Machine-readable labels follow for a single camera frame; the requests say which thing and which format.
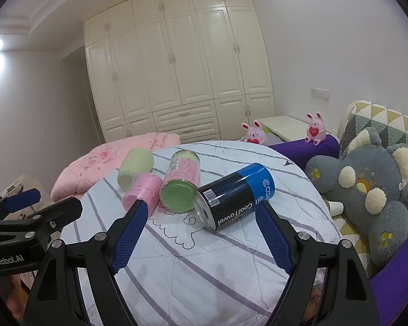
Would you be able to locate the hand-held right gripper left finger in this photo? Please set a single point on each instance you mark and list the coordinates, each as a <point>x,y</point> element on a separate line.
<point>127,241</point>

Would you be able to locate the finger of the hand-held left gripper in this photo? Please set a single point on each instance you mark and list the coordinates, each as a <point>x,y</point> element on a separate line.
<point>59,212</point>
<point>20,199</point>

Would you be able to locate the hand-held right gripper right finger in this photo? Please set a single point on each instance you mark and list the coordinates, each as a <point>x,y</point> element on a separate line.
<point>274,241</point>

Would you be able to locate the black and blue canister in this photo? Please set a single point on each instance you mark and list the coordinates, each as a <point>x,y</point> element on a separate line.
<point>231,193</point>

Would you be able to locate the pink cup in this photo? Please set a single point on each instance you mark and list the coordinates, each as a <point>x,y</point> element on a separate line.
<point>144,186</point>

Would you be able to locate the white paper cup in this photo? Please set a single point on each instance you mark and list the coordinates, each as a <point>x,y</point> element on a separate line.
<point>336,207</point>

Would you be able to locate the pink floral quilt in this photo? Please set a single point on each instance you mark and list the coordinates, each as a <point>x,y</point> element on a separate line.
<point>88,166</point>

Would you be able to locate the green lid pink label canister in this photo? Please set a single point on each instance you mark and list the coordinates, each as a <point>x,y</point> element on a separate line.
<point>177,193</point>

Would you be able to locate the white striped blanket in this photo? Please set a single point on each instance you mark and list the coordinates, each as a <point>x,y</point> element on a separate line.
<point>207,271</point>

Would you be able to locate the grey koala plush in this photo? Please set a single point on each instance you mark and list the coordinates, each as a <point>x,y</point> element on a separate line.
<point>360,190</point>

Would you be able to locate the pink bunny plush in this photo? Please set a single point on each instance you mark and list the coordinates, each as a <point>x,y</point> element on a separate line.
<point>256,134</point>
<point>315,130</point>

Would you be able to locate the white nightstand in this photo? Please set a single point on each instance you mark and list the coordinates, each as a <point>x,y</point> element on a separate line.
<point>283,124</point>

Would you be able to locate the cream wardrobe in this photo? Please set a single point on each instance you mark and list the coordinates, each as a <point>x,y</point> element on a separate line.
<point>176,57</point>

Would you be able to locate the white wall socket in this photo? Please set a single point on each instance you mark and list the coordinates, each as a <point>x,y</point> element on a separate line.
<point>319,93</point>

